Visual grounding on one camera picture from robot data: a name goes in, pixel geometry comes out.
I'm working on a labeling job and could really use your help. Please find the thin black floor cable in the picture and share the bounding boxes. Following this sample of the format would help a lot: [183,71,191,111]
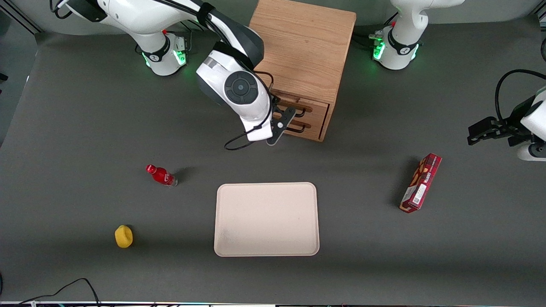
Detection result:
[17,278,101,307]

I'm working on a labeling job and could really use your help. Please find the dark gray table mat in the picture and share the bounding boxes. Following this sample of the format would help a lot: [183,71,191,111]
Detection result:
[0,17,546,304]

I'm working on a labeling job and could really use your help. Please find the black left arm wrist cable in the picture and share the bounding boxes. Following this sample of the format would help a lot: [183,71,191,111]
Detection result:
[495,70,546,125]

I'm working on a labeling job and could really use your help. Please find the red plastic bottle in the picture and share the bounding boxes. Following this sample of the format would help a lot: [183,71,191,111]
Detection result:
[146,164,178,187]

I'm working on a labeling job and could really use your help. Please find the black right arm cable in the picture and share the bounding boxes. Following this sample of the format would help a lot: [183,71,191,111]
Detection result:
[50,0,276,151]

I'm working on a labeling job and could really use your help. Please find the beige plastic tray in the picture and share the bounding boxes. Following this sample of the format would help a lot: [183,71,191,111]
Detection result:
[214,182,320,257]

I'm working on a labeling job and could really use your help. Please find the black left base cables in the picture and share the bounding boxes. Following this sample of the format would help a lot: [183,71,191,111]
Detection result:
[352,13,400,50]

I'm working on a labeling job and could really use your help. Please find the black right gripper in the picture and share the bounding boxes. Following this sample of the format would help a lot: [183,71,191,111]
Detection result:
[266,96,296,147]

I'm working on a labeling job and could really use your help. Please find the black metal drawer handle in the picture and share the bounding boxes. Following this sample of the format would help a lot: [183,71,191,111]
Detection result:
[285,120,311,133]
[277,97,314,118]

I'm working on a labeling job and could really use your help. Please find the wooden drawer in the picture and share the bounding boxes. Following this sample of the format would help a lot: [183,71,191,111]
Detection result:
[271,89,330,127]
[282,116,325,140]

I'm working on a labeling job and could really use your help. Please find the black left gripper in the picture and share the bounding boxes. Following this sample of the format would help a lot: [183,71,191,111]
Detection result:
[468,116,534,148]

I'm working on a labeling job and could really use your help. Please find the yellow round fruit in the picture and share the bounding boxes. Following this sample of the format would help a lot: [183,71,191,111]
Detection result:
[114,225,134,249]

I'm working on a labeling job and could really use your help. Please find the wooden drawer cabinet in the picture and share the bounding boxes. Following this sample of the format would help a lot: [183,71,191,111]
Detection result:
[249,0,357,142]

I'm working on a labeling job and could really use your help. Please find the red snack box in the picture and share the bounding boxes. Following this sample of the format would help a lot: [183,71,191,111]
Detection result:
[399,153,442,214]

